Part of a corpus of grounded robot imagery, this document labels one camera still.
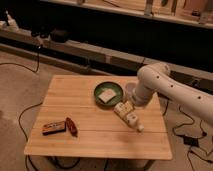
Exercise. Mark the red brown oblong object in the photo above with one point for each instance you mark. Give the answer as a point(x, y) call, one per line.
point(71, 126)

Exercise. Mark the black device on ledge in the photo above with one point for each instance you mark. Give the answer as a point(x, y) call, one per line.
point(60, 36)

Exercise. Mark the white bottle on ledge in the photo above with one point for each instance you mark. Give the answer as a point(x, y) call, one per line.
point(12, 22)

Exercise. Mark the translucent plastic cup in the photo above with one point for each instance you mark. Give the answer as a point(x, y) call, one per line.
point(129, 87)

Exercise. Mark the green round bowl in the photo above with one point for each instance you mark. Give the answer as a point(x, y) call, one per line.
point(108, 85)

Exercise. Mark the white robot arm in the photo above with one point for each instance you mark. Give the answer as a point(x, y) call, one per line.
point(155, 78)

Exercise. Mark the white bottle with label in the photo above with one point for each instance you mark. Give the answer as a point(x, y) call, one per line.
point(126, 112)

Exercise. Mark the pale square sponge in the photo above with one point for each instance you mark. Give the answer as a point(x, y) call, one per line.
point(107, 95)

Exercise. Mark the black orange rectangular box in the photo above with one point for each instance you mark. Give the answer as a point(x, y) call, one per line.
point(52, 128)

